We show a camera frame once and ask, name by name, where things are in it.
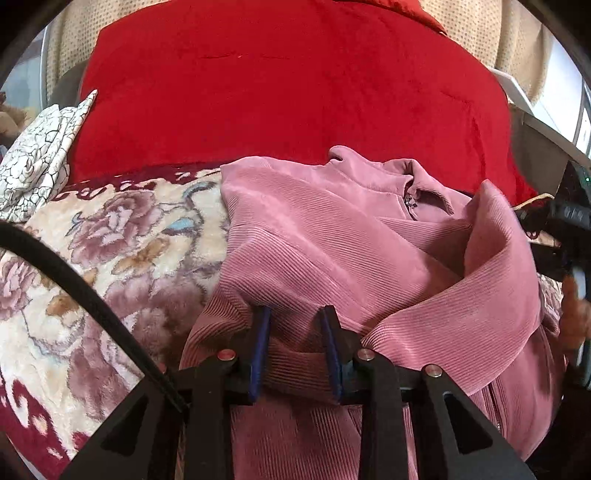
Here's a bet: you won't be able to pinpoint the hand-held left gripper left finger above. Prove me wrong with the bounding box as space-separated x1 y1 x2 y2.
60 305 271 480

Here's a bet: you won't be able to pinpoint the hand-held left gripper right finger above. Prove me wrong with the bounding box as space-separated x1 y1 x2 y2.
321 305 536 480

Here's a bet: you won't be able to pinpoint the pink corduroy jacket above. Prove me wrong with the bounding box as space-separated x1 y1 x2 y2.
178 145 571 480

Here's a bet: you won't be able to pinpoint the person's right hand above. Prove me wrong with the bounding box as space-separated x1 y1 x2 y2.
558 277 589 365

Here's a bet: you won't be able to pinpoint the grey headboard panel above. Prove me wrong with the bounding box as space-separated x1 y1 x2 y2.
510 99 591 163

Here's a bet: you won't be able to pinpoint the white shelf board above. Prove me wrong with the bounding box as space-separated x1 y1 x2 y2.
490 67 537 106

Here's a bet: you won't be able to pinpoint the floral plush blanket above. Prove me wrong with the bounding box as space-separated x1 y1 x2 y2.
0 162 571 480

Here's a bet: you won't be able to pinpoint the red velvet quilt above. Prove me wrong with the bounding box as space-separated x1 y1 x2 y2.
69 0 539 204

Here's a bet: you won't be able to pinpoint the white crackle-pattern cloth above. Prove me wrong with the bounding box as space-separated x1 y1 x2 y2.
0 89 99 224

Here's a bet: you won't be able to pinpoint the black cable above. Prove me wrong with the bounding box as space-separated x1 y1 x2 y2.
0 220 191 412

